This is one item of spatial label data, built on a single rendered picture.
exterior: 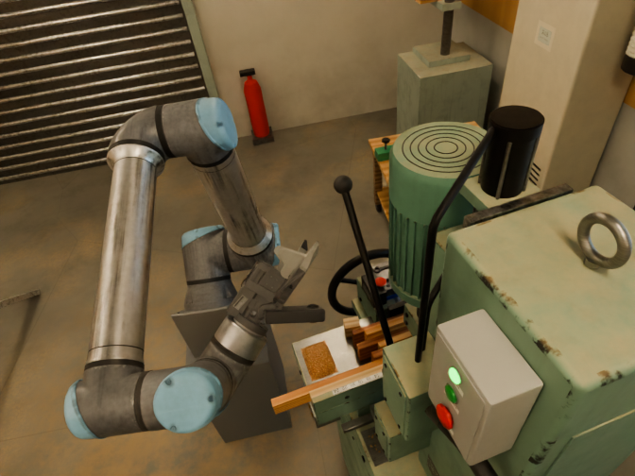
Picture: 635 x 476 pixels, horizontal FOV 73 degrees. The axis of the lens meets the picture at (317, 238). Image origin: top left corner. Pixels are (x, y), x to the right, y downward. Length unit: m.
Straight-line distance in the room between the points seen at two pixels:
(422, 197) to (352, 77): 3.27
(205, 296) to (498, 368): 1.13
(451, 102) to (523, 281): 2.65
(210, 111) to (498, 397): 0.76
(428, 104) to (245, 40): 1.51
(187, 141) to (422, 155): 0.51
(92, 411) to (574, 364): 0.63
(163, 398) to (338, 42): 3.35
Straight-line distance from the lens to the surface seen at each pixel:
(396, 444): 0.91
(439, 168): 0.67
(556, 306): 0.49
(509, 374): 0.48
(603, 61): 2.24
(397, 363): 0.68
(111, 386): 0.76
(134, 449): 2.27
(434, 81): 2.98
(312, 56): 3.77
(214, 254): 1.47
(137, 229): 0.87
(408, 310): 1.02
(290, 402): 1.08
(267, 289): 0.80
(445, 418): 0.57
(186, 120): 0.97
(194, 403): 0.70
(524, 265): 0.52
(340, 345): 1.17
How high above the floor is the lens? 1.89
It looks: 43 degrees down
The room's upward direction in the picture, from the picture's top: 9 degrees counter-clockwise
